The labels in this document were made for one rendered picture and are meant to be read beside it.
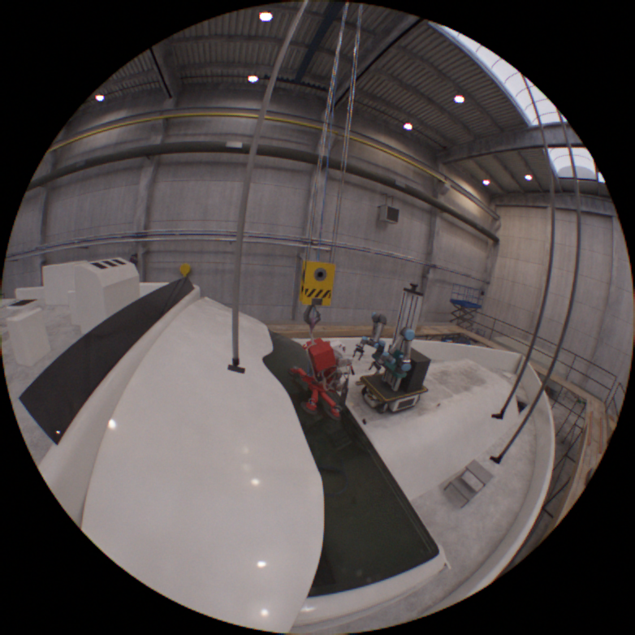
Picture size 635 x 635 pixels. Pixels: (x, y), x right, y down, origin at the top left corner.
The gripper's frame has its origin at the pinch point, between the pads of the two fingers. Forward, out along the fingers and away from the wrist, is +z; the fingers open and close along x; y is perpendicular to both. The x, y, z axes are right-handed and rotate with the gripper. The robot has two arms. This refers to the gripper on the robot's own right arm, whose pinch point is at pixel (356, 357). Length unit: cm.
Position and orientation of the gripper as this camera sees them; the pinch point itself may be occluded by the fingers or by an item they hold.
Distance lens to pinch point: 305.7
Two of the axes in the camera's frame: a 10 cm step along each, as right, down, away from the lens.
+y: 7.9, 3.7, 5.0
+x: -4.7, -1.7, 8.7
